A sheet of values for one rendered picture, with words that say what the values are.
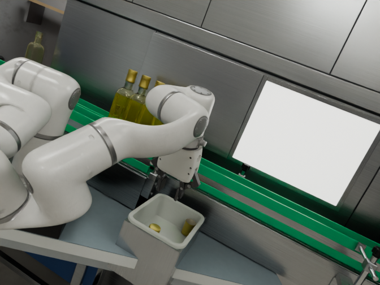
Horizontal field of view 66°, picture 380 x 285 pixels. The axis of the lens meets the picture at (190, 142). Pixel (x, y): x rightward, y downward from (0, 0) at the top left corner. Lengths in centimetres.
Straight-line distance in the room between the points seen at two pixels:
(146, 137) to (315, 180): 75
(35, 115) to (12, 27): 368
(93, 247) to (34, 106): 37
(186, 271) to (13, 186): 50
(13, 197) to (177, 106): 32
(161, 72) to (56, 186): 80
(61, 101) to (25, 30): 356
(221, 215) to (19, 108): 66
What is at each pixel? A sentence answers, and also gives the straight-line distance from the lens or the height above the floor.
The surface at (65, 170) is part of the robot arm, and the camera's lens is 49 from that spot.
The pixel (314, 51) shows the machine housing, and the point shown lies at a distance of 113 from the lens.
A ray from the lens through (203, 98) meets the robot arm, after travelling 63.
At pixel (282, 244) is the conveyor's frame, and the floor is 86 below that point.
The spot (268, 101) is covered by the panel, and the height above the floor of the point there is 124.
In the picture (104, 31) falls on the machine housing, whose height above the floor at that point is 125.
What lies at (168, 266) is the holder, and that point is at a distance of 80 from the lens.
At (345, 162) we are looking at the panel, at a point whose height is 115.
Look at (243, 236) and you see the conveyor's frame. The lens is 101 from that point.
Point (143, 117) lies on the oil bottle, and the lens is 107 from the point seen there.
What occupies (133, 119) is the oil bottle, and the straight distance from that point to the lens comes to 108.
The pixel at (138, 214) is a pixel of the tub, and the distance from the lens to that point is 85.
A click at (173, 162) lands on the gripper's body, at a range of 72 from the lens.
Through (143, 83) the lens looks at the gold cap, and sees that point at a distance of 108.
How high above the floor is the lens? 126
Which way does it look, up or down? 14 degrees down
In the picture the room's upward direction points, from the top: 22 degrees clockwise
